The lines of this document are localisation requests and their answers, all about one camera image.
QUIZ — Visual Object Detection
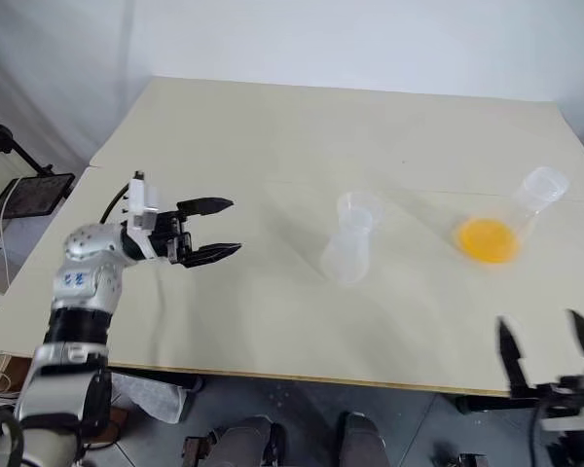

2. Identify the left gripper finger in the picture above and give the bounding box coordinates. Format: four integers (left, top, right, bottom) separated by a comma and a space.
176, 196, 236, 218
183, 241, 244, 270

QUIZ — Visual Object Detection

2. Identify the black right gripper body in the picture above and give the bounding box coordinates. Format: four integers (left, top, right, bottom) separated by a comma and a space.
509, 373, 584, 419

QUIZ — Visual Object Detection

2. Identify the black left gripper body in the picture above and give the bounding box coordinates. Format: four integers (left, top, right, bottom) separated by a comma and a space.
150, 208, 195, 268

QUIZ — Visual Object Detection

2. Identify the clear flask with orange liquid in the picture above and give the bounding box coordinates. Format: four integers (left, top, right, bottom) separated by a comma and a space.
454, 165, 571, 268

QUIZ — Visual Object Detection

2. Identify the clear empty plastic bottle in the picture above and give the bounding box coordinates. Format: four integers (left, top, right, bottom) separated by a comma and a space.
319, 221, 374, 287

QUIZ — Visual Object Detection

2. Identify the clear plastic funnel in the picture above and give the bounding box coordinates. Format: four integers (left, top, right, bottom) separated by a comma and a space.
336, 191, 384, 234

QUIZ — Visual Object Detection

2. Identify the black tablet on stand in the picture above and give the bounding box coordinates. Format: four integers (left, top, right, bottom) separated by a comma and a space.
0, 171, 77, 224

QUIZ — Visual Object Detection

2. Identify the dark rounded grey shape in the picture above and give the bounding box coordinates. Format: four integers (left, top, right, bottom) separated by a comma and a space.
206, 414, 287, 467
339, 411, 389, 467

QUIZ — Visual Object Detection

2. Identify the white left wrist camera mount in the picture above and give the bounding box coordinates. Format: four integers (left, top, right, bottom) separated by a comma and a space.
125, 178, 161, 260

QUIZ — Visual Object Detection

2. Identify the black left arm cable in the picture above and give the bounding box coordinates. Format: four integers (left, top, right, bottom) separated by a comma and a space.
100, 180, 133, 226

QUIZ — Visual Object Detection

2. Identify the white cable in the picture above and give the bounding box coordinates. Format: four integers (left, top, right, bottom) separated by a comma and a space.
0, 180, 26, 296

